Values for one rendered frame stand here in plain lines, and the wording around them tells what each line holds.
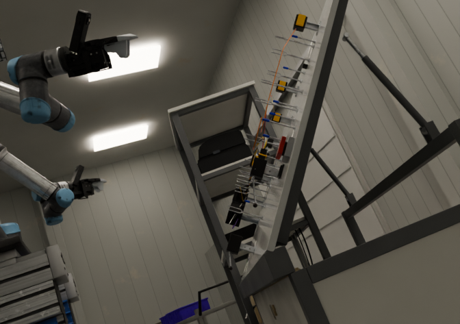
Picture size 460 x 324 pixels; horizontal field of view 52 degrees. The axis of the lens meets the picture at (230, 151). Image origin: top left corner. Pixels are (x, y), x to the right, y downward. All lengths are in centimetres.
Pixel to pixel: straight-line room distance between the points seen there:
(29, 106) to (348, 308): 94
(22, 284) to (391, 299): 94
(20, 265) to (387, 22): 414
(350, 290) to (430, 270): 20
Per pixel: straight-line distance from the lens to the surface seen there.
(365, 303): 118
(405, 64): 472
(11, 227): 201
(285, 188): 118
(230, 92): 263
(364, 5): 495
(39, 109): 136
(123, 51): 134
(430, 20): 476
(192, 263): 1167
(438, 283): 125
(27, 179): 215
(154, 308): 1144
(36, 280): 142
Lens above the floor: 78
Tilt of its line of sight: 17 degrees up
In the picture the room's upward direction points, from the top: 23 degrees counter-clockwise
